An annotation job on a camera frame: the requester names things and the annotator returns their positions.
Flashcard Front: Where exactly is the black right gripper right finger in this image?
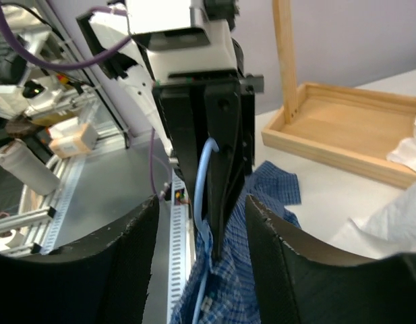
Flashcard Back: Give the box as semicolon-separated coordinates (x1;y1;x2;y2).
245;195;416;323

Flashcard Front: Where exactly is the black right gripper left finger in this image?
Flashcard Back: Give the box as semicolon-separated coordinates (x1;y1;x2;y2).
0;197;159;324

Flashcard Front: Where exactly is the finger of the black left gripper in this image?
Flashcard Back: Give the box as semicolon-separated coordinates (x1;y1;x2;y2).
204;82;243;260
159;87;206;215

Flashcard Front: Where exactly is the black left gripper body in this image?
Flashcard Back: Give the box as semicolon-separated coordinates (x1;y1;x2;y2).
152;72;264;174

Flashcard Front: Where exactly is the blue wire hanger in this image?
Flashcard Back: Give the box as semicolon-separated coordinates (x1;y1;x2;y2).
191;138;219;324

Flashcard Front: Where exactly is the blue checked shirt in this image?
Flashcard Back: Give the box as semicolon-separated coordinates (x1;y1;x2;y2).
170;160;303;324

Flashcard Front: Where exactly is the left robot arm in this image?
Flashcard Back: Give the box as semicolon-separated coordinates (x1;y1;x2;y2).
77;1;264;259

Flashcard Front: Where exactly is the white shirt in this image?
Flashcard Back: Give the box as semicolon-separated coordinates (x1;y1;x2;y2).
330;118;416;259

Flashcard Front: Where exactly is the wooden clothes rack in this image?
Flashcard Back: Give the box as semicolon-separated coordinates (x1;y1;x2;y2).
262;1;416;188

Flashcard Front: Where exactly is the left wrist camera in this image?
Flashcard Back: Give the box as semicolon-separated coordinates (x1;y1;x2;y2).
126;0;239;82

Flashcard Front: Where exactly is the slotted cable duct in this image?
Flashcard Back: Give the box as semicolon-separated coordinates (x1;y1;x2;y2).
38;157;195;324

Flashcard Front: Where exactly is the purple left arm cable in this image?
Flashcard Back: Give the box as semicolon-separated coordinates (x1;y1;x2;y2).
0;0;175;200

